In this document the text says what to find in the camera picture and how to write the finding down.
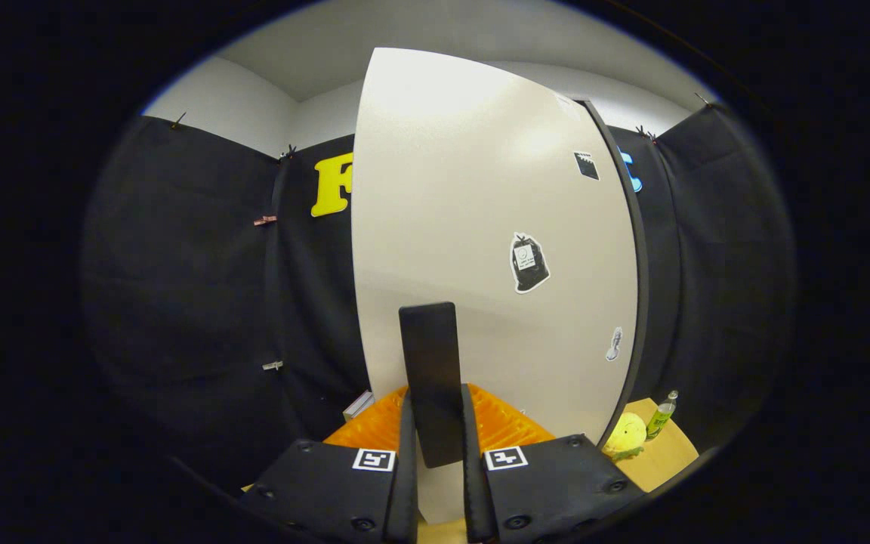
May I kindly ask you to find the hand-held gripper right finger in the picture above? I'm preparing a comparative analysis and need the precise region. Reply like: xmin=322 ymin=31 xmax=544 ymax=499
xmin=461 ymin=383 xmax=646 ymax=544

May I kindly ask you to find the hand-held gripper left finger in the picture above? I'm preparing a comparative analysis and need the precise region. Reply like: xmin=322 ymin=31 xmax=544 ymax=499
xmin=239 ymin=385 xmax=419 ymax=544

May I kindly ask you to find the black door handle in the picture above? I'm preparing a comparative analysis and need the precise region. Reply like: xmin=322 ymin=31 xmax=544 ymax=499
xmin=398 ymin=302 xmax=466 ymax=469

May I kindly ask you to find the grey shoe cabinet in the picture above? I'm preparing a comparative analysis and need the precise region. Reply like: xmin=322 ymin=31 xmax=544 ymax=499
xmin=575 ymin=97 xmax=651 ymax=450

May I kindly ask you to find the beige shoe cabinet door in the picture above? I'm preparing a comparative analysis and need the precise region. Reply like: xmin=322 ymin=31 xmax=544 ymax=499
xmin=350 ymin=47 xmax=640 ymax=526

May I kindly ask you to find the white book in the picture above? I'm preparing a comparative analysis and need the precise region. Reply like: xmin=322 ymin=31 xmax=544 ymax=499
xmin=342 ymin=390 xmax=375 ymax=422

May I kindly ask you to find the yellow plush toy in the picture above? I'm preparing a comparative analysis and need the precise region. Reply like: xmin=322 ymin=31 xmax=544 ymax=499
xmin=601 ymin=412 xmax=648 ymax=462

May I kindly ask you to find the green bottle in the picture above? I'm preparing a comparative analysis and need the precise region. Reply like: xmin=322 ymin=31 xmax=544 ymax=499
xmin=645 ymin=390 xmax=679 ymax=441

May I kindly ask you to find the black backdrop cloth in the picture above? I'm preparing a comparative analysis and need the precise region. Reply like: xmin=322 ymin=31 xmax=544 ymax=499
xmin=80 ymin=98 xmax=798 ymax=492

